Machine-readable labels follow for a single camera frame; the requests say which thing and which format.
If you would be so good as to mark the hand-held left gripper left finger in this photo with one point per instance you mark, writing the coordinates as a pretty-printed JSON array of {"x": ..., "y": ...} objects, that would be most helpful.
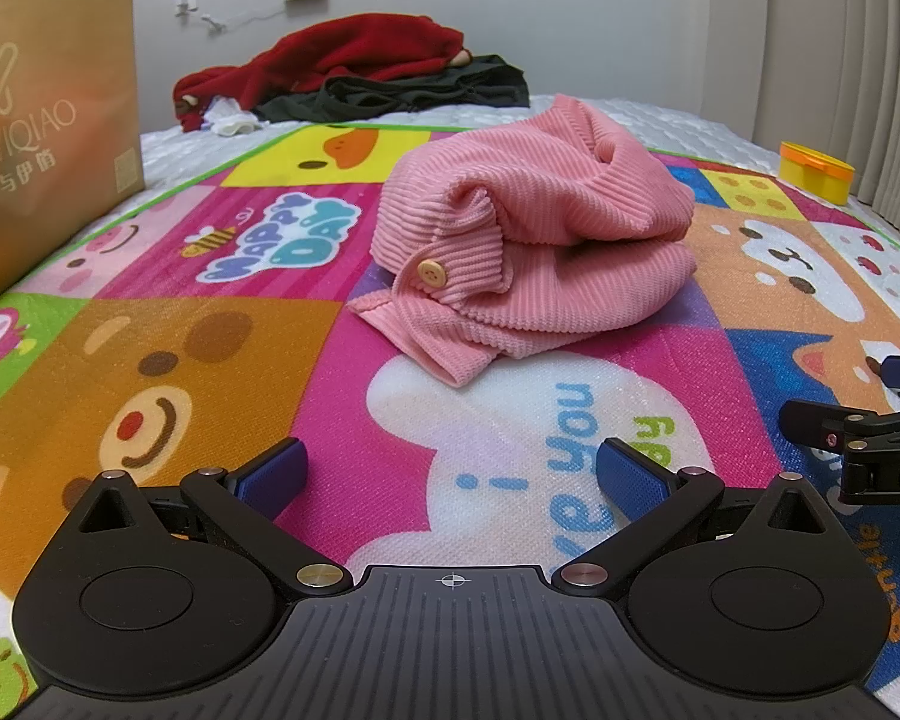
[{"x": 271, "y": 475}]

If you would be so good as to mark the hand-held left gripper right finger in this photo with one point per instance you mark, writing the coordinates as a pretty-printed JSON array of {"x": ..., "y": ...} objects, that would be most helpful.
[{"x": 634, "y": 477}]

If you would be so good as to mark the pink ribbed garment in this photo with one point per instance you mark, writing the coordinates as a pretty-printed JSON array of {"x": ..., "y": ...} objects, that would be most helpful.
[{"x": 540, "y": 240}]

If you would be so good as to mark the colourful cartoon play mat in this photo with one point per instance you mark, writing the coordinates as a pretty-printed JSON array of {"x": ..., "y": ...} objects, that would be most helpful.
[{"x": 232, "y": 300}]

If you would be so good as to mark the yellow round container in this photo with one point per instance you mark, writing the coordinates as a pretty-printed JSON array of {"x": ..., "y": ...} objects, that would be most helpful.
[{"x": 814, "y": 171}]

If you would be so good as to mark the grey curtain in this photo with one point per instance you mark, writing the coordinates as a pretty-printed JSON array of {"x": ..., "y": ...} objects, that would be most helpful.
[{"x": 892, "y": 75}]

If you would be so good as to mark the white cloth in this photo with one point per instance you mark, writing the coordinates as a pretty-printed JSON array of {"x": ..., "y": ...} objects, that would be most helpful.
[{"x": 229, "y": 118}]

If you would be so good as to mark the black garment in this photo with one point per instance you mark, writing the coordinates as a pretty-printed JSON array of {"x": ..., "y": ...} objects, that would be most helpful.
[{"x": 420, "y": 86}]

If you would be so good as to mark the red fleece garment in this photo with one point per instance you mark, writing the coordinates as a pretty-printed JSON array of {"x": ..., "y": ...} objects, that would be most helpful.
[{"x": 345, "y": 52}]

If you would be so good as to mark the brown paper bag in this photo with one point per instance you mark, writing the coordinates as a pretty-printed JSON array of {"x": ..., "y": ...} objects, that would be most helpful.
[{"x": 45, "y": 105}]

